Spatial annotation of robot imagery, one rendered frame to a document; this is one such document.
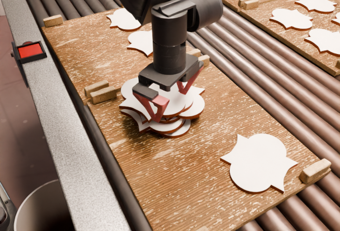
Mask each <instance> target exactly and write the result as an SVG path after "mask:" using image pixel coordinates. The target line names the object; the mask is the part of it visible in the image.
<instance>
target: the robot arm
mask: <svg viewBox="0 0 340 231"><path fill-rule="evenodd" d="M120 2H121V3H122V5H123V6H124V8H125V9H126V10H127V11H128V12H129V13H131V14H132V16H133V17H134V18H135V20H138V21H139V23H140V24H141V25H142V26H143V25H146V24H148V23H151V27H152V46H153V62H152V63H150V64H149V65H148V66H147V67H145V68H144V69H143V70H142V71H140V72H139V75H138V81H139V82H138V83H137V84H136V85H134V86H133V87H132V92H133V95H134V96H135V98H136V99H137V100H138V101H139V102H140V103H141V104H142V105H143V106H144V107H145V109H146V110H147V112H148V114H149V115H150V117H151V119H152V120H153V121H155V122H157V123H159V122H160V120H161V118H162V116H163V114H164V112H165V110H166V108H167V106H168V104H169V99H168V98H165V97H163V96H161V95H159V92H158V91H156V90H154V89H151V88H149V86H150V85H152V84H153V83H155V84H157V85H159V89H161V90H163V91H166V92H169V91H170V90H171V87H172V86H173V85H174V84H175V83H177V86H178V89H179V92H180V93H181V94H184V95H186V94H187V92H188V90H189V89H190V87H191V86H192V84H193V82H194V81H195V79H196V78H197V77H198V75H199V74H200V72H201V71H202V69H203V65H204V62H203V61H200V60H199V58H198V57H196V56H193V55H191V54H188V53H186V43H187V31H188V32H195V31H197V30H199V29H201V28H204V27H206V26H208V25H211V24H213V23H215V22H217V21H219V20H220V19H221V17H222V15H223V3H222V0H120ZM183 82H187V84H186V85H185V87H183ZM149 101H150V102H151V103H153V105H154V106H156V107H157V113H156V115H155V114H154V112H153V110H152V107H151V105H150V103H149Z"/></svg>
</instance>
